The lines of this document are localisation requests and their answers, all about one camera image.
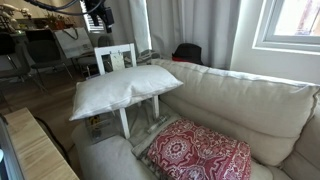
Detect flat beige cushion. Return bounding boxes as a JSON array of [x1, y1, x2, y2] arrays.
[[130, 114, 183, 180]]

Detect potted plants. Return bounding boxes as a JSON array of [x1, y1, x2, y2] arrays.
[[44, 11, 76, 31]]

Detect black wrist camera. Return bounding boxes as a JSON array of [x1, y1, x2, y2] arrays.
[[103, 7, 115, 26]]

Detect red patterned cushion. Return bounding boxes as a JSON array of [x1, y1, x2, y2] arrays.
[[146, 118, 253, 180]]

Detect white window blinds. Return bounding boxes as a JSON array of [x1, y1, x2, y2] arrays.
[[79, 0, 105, 33]]

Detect white framed window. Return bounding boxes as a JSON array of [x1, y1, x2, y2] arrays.
[[252, 0, 320, 54]]

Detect light wooden table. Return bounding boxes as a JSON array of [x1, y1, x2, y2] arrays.
[[3, 107, 80, 180]]

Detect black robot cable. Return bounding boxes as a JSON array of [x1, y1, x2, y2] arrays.
[[23, 0, 108, 17]]

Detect beige fabric sofa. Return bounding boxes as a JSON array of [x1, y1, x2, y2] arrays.
[[70, 58, 320, 180]]

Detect white rectangular pillow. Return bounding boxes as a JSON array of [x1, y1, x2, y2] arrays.
[[68, 64, 184, 122]]

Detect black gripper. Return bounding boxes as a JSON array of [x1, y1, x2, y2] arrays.
[[84, 0, 113, 34]]

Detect white shopping bag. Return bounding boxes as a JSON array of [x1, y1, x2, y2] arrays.
[[54, 27, 95, 60]]

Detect clear plastic bottle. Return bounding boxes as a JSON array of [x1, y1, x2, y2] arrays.
[[147, 113, 172, 135]]

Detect white curtain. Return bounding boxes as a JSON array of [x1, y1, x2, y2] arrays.
[[99, 0, 241, 70]]

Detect yellow and black tool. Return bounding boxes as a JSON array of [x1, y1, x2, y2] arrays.
[[88, 115, 103, 139]]

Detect black power cable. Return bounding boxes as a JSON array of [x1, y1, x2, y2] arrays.
[[33, 116, 72, 166]]

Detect black dining chair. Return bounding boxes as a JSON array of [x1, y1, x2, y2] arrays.
[[24, 29, 73, 84], [0, 31, 31, 101]]

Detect grey padded chair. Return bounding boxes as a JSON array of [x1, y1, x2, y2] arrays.
[[75, 34, 114, 79]]

